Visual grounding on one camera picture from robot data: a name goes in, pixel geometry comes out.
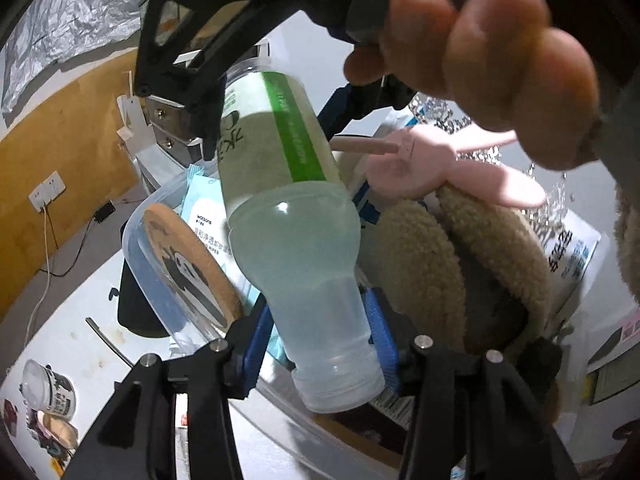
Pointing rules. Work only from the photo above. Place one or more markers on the clear bottle green label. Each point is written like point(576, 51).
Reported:
point(280, 240)

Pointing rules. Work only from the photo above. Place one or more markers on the thin metal rod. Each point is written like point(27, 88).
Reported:
point(102, 332)

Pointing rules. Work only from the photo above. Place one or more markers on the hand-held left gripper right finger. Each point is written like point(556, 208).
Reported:
point(382, 345)

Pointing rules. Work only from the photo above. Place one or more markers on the beige plush earmuffs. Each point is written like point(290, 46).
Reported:
point(415, 260)

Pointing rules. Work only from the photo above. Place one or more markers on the teal wet wipes pack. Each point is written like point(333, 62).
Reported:
point(205, 205)

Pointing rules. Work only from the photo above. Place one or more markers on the dark red packet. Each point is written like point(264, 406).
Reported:
point(11, 415)

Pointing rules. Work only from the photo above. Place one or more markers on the white wall socket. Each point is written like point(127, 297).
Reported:
point(47, 191)

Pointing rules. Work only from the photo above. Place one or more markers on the white drawer unit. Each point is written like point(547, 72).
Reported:
point(170, 125)

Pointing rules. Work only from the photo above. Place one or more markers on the person's right hand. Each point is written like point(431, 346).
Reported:
point(475, 60)

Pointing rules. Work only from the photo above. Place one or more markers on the black box with barcode label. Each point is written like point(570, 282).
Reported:
point(395, 405)

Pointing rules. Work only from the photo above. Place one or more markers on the clear plastic container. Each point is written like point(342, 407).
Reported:
point(150, 280)

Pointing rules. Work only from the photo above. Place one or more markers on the silver foil sheet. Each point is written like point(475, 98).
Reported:
point(75, 15)

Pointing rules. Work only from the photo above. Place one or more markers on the grey box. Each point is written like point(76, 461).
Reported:
point(155, 170)

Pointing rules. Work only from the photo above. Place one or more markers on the black sun visor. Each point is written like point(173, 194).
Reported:
point(135, 310)

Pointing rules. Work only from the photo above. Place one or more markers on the cork panda coaster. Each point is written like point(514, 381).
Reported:
point(170, 245)

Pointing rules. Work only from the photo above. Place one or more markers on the pink rabbit-shaped handheld fan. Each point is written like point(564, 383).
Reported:
point(415, 170)

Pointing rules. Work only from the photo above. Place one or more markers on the white box with paper tags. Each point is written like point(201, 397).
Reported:
point(131, 112)

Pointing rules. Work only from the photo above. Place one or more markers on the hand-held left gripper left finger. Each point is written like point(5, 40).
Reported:
point(255, 350)

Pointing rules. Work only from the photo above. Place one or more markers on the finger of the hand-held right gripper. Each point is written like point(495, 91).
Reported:
point(165, 75)
point(336, 107)

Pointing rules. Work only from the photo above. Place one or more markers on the person's right forearm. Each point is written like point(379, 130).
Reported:
point(630, 240)

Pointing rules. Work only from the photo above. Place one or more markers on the white panda cup with lid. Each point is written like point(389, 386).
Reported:
point(50, 390)

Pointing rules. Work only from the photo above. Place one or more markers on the white pouch blue print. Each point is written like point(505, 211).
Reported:
point(575, 255)

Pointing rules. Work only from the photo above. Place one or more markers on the printed paper sheets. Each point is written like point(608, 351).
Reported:
point(615, 350)

